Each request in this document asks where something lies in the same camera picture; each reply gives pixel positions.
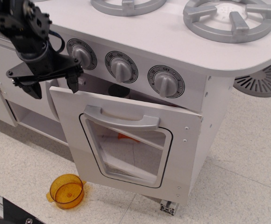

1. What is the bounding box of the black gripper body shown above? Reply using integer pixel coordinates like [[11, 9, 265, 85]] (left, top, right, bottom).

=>
[[6, 46, 83, 86]]

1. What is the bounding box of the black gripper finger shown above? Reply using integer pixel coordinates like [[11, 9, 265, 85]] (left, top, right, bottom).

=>
[[20, 83, 42, 99], [66, 72, 79, 93]]

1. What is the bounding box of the silver oven door handle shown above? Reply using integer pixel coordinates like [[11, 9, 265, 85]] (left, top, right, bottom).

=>
[[84, 105, 160, 131]]

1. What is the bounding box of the white oven door with window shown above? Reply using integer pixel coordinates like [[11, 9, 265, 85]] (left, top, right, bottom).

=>
[[50, 87, 202, 204]]

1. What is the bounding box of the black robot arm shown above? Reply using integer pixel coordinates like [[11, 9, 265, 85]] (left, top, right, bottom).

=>
[[0, 0, 83, 99]]

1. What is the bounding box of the left grey stove knob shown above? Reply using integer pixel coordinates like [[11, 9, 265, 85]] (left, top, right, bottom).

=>
[[67, 39, 97, 70]]

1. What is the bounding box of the grey stove knob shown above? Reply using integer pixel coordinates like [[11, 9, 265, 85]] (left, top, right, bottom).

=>
[[148, 65, 185, 98], [67, 39, 97, 70], [105, 51, 138, 84]]

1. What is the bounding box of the toy can red label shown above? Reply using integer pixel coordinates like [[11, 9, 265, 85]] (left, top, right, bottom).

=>
[[107, 84, 130, 98]]

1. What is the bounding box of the middle grey stove knob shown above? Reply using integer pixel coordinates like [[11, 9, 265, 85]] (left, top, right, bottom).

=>
[[105, 51, 138, 84]]

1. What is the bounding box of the orange white toy lower shelf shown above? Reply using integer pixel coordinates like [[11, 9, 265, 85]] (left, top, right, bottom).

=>
[[117, 133, 140, 142]]

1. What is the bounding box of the white toy kitchen stove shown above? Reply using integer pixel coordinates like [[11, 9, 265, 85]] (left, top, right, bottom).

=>
[[38, 0, 271, 204]]

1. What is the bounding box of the left silver burner grate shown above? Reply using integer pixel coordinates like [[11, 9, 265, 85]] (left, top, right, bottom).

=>
[[91, 0, 166, 16]]

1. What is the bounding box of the silver burner grate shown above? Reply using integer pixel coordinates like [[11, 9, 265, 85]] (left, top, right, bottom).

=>
[[183, 0, 271, 43], [91, 0, 166, 16]]

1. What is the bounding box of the right grey stove knob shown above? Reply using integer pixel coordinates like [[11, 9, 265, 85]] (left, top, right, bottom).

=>
[[148, 65, 185, 98]]

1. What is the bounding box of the orange transparent toy pot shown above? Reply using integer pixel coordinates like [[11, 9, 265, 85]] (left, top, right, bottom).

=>
[[46, 174, 86, 209]]

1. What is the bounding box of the aluminium extrusion foot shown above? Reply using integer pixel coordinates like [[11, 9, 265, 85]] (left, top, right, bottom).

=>
[[160, 200, 179, 216]]

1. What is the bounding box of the right silver burner grate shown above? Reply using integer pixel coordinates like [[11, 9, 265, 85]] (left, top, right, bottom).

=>
[[183, 0, 271, 43]]

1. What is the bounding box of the grey slotted round disc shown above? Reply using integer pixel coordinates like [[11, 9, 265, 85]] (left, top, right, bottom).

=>
[[233, 65, 271, 98]]

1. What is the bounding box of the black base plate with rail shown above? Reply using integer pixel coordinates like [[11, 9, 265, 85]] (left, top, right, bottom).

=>
[[0, 196, 44, 224]]

